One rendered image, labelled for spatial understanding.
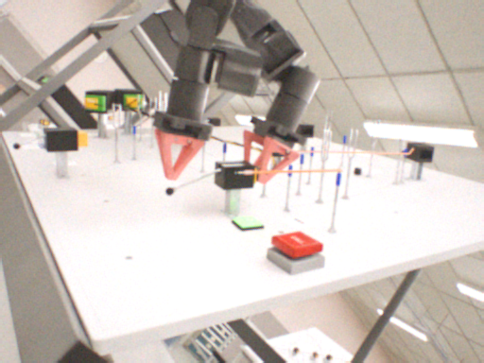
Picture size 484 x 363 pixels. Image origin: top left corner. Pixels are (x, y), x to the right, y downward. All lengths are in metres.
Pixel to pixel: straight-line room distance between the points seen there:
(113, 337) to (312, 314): 11.01
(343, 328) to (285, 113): 11.58
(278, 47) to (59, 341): 0.55
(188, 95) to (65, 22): 7.76
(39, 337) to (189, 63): 0.41
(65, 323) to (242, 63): 0.42
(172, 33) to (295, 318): 9.81
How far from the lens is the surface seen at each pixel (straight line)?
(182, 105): 0.68
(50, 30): 8.37
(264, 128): 0.75
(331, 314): 11.80
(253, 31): 0.80
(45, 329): 0.51
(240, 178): 0.74
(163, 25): 1.81
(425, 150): 1.16
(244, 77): 0.68
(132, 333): 0.47
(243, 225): 0.71
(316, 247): 0.60
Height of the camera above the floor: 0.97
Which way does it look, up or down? 14 degrees up
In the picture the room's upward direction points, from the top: 46 degrees clockwise
